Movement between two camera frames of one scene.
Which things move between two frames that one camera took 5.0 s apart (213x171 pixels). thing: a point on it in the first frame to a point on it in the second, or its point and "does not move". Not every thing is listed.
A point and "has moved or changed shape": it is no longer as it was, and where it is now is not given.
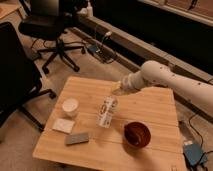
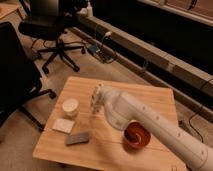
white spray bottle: x=89 y=10 does not move
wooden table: x=92 y=127 does not move
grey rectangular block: x=76 y=138 does not move
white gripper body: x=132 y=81 to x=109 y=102
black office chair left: x=20 y=75 does not move
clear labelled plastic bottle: x=106 y=112 has moved or changed shape
